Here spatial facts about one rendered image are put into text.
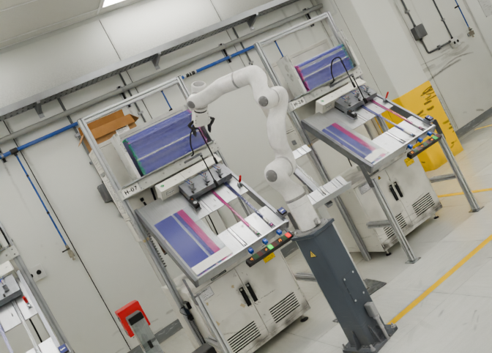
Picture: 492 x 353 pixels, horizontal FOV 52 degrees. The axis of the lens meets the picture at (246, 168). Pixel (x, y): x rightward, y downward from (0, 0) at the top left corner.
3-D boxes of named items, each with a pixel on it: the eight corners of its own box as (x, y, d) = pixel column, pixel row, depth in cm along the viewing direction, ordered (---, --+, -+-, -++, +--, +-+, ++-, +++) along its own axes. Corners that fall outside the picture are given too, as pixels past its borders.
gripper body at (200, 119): (206, 102, 291) (206, 119, 298) (189, 107, 287) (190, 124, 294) (211, 108, 286) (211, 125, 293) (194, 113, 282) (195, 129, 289)
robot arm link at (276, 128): (268, 181, 272) (280, 173, 285) (288, 183, 266) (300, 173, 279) (257, 89, 258) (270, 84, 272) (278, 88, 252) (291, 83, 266)
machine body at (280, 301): (315, 316, 346) (273, 236, 342) (233, 379, 316) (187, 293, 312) (272, 307, 404) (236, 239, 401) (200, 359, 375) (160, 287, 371)
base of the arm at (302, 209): (334, 217, 272) (318, 187, 271) (312, 234, 260) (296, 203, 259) (310, 223, 287) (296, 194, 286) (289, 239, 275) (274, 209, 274)
